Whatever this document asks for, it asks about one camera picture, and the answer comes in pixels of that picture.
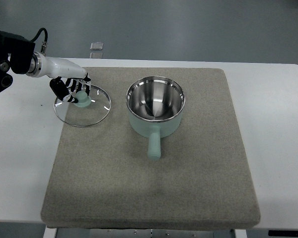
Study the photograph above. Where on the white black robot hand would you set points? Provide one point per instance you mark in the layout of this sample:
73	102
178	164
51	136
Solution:
67	78

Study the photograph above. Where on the glass lid with green knob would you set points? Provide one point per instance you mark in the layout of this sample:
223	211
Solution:
90	110

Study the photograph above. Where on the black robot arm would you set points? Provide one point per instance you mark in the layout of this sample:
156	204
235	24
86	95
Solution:
16	55

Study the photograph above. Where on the mint green saucepan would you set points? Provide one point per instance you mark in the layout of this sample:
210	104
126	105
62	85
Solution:
155	107

